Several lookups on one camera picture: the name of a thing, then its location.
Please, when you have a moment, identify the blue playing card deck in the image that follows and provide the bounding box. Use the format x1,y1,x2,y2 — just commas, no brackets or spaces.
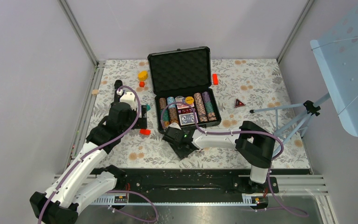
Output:
179,112,198,126

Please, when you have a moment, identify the clear plastic disc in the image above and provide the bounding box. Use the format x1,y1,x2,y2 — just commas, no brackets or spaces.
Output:
175,96,185,107

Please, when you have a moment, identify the black poker chip case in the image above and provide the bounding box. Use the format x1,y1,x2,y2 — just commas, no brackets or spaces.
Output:
147,46,222,133

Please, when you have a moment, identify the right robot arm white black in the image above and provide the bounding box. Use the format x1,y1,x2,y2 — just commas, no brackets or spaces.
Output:
163,121,275,192

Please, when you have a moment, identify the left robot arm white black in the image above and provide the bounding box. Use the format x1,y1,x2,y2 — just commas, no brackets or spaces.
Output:
30,102,143,224

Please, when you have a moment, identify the red rectangular block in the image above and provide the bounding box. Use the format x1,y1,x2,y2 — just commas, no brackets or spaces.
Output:
139,129,151,135

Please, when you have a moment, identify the black microphone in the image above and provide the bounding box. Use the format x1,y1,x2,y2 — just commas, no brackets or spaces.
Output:
113,79,124,102

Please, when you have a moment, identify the red playing card deck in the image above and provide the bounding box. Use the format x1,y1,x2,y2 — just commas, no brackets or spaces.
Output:
177,97,194,109

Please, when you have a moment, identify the small red cube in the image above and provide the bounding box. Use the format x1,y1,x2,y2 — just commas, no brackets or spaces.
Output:
139,81,145,88

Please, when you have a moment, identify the purple chip stack far right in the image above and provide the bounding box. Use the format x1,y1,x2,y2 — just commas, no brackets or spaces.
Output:
201,91,217,121

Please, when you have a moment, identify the yellow dealer button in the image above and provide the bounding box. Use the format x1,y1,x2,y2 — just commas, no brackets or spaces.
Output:
185,96,194,105

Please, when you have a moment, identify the brown chip stack far left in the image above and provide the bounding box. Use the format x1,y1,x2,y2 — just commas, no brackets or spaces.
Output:
158,98,170,128

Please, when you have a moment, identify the yellow cylinder block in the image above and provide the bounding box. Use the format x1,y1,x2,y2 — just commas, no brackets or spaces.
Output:
138,70,148,82

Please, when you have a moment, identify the red black triangle card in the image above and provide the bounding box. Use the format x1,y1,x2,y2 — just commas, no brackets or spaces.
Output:
234,98,246,108

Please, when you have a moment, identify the red block beside case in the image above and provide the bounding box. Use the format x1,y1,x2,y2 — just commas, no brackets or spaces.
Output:
212,73,219,85

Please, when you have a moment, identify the floral table mat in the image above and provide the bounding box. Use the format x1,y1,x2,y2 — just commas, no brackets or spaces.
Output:
89,59,295,169

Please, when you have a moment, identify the light blue tripod stand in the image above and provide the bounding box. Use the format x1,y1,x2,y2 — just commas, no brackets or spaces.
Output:
249,93,330,145

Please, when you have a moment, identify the light blue perforated panel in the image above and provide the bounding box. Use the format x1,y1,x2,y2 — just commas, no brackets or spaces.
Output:
310,5,358,137

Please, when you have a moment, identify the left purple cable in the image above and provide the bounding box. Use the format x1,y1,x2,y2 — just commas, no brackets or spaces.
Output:
37,85,159,224

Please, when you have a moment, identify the purple cable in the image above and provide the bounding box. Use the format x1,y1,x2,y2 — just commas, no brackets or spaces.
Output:
37,85,159,224
160,101,310,218

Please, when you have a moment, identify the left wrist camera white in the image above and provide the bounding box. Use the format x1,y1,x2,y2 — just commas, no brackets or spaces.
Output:
116,90,138,111

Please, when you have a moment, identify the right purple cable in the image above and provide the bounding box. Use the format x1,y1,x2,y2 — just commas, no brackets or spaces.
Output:
160,101,310,218

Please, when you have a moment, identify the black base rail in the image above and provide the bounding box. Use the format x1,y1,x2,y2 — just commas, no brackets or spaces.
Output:
66,165,280,204

